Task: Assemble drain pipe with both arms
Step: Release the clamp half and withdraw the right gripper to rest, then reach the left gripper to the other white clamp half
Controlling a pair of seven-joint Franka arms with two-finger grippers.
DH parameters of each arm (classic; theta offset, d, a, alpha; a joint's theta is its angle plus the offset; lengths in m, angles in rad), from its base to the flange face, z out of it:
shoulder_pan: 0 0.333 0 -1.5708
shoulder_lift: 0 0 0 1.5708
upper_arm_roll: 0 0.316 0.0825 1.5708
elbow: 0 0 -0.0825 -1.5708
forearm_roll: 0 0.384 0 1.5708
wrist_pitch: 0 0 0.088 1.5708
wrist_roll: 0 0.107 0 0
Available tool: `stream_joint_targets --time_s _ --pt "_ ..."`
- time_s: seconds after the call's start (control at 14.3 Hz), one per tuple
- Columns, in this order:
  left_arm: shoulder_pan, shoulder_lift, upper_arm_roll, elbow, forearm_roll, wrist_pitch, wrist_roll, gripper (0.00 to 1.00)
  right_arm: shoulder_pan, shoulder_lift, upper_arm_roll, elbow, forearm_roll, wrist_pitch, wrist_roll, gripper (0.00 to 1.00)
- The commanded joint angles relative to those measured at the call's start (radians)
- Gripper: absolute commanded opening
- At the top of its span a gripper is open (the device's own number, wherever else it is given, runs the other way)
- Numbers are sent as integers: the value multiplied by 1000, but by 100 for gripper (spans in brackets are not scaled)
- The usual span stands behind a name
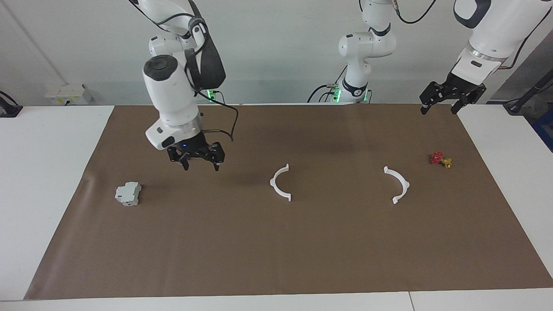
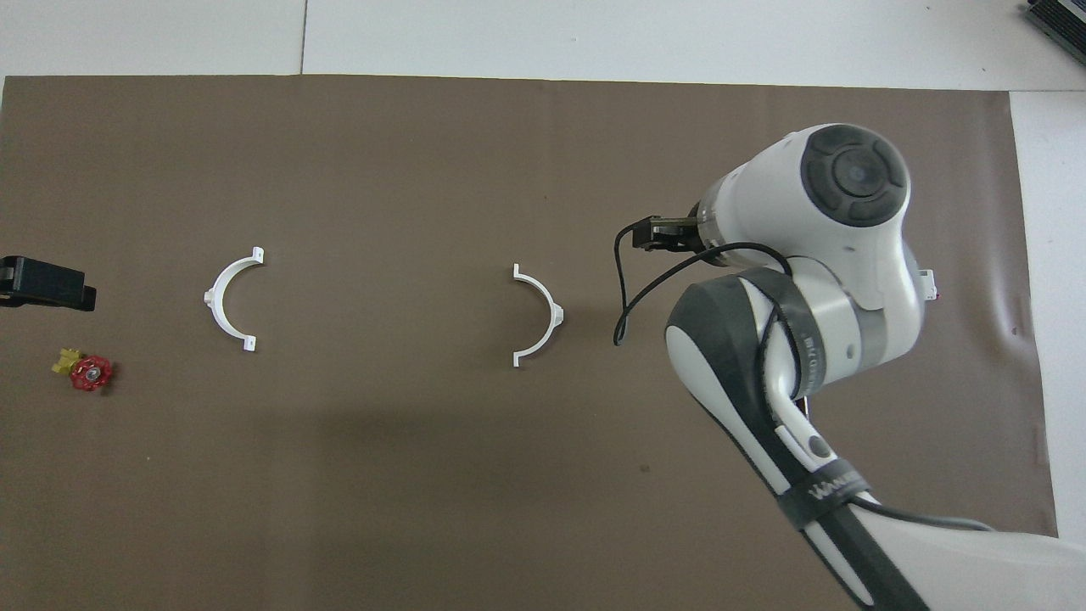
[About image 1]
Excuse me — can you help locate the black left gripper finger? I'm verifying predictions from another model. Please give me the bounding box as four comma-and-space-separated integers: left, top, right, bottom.
420, 81, 452, 115
451, 83, 487, 115

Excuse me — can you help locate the white circuit breaker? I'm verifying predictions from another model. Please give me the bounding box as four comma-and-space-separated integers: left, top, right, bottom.
114, 181, 142, 206

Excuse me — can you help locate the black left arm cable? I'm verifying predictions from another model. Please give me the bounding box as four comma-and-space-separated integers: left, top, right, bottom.
393, 0, 553, 70

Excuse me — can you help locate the red and yellow valve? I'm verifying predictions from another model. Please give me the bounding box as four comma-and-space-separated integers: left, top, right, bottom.
430, 151, 452, 169

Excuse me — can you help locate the brown paper table mat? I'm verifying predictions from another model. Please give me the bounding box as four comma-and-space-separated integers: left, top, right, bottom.
24, 104, 553, 300

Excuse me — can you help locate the black stand foot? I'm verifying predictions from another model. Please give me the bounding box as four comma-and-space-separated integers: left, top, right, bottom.
0, 91, 23, 118

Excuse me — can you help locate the white wall socket strip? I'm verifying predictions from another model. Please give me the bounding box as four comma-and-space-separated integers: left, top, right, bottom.
44, 83, 93, 105

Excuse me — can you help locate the blue crate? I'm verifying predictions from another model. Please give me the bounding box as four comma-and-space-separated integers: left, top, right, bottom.
532, 114, 553, 152

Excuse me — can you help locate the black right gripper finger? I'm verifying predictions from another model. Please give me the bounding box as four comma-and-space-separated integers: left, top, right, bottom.
167, 147, 191, 171
194, 142, 225, 172

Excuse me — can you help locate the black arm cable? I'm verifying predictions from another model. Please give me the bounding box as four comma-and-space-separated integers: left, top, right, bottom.
393, 0, 553, 70
147, 0, 239, 142

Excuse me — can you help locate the black tripod leg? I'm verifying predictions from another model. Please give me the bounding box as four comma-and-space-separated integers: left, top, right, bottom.
503, 69, 553, 115

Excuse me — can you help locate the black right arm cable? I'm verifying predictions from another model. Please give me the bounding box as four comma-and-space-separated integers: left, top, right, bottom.
147, 0, 239, 142

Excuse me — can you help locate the black left base cable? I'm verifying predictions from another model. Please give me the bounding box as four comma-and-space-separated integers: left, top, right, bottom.
307, 65, 346, 103

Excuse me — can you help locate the white half-ring pipe clamp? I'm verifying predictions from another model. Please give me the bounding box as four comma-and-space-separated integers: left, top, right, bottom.
270, 164, 292, 202
384, 166, 410, 204

